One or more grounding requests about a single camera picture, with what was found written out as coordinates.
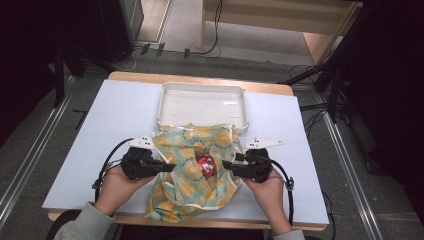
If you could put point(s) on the white plastic tray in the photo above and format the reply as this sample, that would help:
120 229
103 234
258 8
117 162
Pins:
200 105

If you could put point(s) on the black tape strip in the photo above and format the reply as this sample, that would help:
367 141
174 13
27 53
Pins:
81 118

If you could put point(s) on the red soda can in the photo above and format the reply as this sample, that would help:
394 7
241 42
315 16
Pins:
205 164

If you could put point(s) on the aluminium floor rail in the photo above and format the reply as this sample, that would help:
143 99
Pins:
350 180
36 140

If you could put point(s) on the person's left hand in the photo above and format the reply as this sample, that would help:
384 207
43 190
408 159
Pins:
115 190

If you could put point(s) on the black metal stand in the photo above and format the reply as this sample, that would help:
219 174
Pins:
59 76

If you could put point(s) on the person's right hand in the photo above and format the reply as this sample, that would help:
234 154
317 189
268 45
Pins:
270 193

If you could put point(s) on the orange print fabric bag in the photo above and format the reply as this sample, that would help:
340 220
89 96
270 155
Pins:
186 190

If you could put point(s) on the black tripod stand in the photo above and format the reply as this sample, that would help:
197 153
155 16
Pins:
333 66

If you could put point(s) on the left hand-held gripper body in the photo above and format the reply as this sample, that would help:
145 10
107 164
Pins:
136 165

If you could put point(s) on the light wooden shelf unit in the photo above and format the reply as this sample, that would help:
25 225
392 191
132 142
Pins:
266 20

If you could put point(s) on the white table mat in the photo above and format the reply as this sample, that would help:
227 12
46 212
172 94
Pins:
126 110

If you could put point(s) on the dark cabinet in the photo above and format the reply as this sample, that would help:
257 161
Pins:
116 26

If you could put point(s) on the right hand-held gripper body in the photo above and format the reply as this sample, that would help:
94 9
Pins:
258 166

